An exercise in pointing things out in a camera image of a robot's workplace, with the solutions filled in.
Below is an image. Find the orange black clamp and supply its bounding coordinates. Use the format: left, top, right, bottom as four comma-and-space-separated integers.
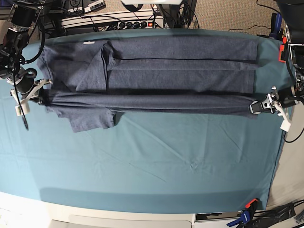
245, 198, 260, 212
278, 44, 288, 63

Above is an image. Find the blue clamp bottom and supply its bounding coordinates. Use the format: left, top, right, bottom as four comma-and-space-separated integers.
227, 210, 251, 227

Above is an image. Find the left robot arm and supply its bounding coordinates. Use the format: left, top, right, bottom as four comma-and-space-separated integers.
249, 0, 304, 124

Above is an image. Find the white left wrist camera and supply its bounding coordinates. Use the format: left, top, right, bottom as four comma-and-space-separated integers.
280, 121, 292, 132

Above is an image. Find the orange black clamp top right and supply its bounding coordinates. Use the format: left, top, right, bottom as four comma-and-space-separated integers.
278, 44, 288, 63

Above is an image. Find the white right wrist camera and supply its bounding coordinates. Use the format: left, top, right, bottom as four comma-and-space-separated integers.
15, 102, 30, 116

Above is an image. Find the blue clamp top right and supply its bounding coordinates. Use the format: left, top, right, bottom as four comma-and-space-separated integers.
269, 13, 283, 40

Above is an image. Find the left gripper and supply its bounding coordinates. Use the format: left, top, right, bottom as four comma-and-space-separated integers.
249, 86, 292, 125

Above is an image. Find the teal table cloth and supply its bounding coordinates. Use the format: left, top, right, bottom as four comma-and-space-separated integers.
0, 28, 302, 214

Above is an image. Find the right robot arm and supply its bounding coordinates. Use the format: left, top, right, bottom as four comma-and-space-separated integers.
0, 0, 53, 105

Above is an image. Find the blue-grey T-shirt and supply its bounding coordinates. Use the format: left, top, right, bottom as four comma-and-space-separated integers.
37, 37, 258, 132

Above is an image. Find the black power strip red switch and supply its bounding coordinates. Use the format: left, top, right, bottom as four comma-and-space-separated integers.
105, 18, 164, 31

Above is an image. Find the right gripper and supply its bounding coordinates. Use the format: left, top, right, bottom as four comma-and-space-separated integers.
10, 78, 53, 107

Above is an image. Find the black plastic bag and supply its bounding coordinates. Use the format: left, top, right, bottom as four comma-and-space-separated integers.
249, 202, 303, 228

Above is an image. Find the orange black clamp bottom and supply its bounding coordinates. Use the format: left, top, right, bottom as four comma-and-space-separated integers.
245, 198, 260, 212

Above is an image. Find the blue clamp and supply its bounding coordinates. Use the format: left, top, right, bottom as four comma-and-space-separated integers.
269, 13, 283, 40
227, 210, 251, 227

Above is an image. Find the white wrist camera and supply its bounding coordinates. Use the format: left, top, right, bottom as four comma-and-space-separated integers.
280, 121, 292, 132
15, 102, 30, 116

